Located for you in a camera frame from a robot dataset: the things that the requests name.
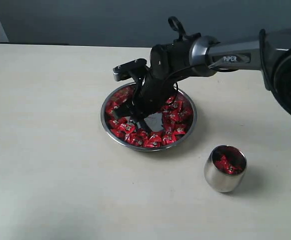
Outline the red candy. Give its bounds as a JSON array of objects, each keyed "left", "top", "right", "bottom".
[{"left": 213, "top": 154, "right": 243, "bottom": 175}]

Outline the stainless steel cup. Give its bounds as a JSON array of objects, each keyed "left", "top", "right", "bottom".
[{"left": 204, "top": 145, "right": 247, "bottom": 193}]

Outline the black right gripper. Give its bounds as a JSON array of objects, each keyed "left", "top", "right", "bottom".
[{"left": 112, "top": 71, "right": 176, "bottom": 134}]

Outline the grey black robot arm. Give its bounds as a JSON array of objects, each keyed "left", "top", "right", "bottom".
[{"left": 113, "top": 28, "right": 291, "bottom": 123}]

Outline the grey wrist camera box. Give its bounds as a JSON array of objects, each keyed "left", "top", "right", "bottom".
[{"left": 112, "top": 58, "right": 148, "bottom": 82}]

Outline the round stainless steel plate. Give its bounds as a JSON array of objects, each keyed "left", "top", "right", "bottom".
[{"left": 100, "top": 82, "right": 198, "bottom": 152}]

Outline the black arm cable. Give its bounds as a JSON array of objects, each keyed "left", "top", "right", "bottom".
[{"left": 160, "top": 16, "right": 201, "bottom": 101}]

